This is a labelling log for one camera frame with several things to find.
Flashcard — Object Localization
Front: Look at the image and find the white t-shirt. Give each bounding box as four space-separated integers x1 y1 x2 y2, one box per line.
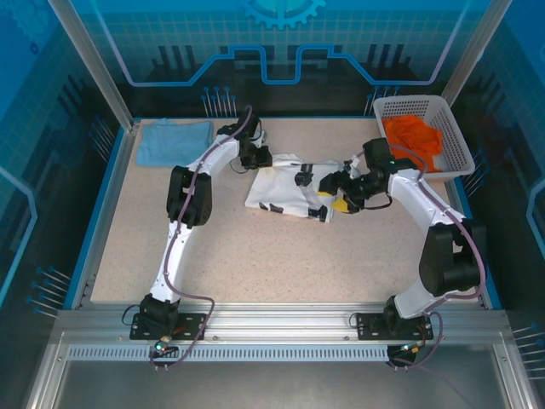
244 152 342 225

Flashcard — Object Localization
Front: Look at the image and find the orange t-shirt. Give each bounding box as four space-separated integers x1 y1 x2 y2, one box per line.
381 113 444 174

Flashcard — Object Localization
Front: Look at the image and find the light blue folded t-shirt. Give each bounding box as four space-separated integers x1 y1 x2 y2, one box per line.
135 118 215 170

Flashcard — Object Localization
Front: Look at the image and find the white perforated plastic basket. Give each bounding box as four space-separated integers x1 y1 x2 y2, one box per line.
373 95 477 184

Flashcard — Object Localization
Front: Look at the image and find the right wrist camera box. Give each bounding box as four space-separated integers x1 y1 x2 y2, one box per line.
343 155 364 180

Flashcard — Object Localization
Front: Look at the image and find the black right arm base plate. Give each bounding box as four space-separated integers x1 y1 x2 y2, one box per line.
355 313 434 341

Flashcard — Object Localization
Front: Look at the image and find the aluminium side rail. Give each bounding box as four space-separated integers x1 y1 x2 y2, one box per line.
72 123 140 310

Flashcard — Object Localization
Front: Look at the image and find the aluminium mounting rail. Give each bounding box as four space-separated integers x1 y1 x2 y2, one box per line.
54 302 512 342

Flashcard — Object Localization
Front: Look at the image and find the slotted white cable duct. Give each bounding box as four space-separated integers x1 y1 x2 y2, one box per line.
66 345 391 362

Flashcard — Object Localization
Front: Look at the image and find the aluminium frame post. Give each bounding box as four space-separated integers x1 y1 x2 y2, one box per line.
46 0 138 131
440 0 512 107

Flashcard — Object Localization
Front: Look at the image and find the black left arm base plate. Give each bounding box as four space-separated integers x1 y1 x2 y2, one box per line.
129 313 209 341

